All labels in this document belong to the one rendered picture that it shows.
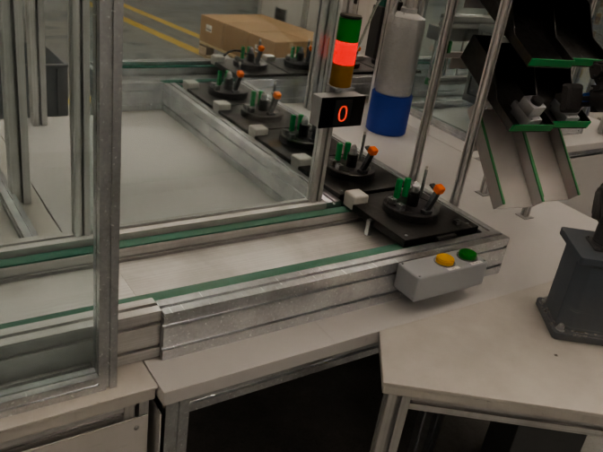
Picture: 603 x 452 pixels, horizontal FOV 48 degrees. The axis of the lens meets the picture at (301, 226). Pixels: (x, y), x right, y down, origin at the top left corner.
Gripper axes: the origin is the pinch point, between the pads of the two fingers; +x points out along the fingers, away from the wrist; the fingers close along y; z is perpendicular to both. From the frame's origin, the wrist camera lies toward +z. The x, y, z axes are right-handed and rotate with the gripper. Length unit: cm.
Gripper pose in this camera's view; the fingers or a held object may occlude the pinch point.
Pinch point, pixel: (578, 97)
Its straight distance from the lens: 166.2
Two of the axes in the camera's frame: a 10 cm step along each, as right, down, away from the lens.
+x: -4.0, -2.3, 8.9
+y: -9.1, 0.6, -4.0
